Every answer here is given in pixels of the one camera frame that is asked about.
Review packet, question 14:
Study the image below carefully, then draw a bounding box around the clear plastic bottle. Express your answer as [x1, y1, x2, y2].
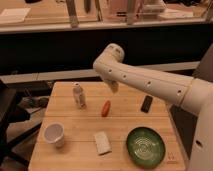
[73, 82, 86, 109]

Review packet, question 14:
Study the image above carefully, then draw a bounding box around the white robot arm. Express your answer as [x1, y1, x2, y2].
[93, 43, 213, 171]

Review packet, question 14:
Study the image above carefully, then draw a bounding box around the orange carrot toy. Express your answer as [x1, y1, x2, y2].
[101, 100, 111, 117]

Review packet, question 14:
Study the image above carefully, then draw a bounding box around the black rectangular device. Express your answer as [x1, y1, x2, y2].
[141, 96, 153, 113]

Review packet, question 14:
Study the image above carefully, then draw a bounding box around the white folded cloth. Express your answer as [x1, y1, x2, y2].
[94, 132, 111, 155]

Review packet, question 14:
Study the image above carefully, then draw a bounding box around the green bowl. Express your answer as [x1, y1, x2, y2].
[126, 127, 166, 169]

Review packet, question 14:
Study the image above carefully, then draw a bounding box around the white paper cup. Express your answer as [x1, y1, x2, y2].
[43, 123, 65, 148]

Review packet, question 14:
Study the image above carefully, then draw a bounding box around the white paper sheet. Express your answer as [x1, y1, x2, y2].
[0, 8, 30, 24]

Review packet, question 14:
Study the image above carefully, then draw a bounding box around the metal frame post right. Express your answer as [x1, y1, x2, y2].
[126, 0, 136, 25]

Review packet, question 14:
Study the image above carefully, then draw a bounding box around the metal frame post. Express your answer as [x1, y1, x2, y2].
[126, 0, 136, 25]
[66, 0, 78, 28]

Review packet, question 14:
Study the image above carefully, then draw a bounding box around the metal frame post left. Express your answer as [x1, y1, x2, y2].
[66, 0, 78, 28]

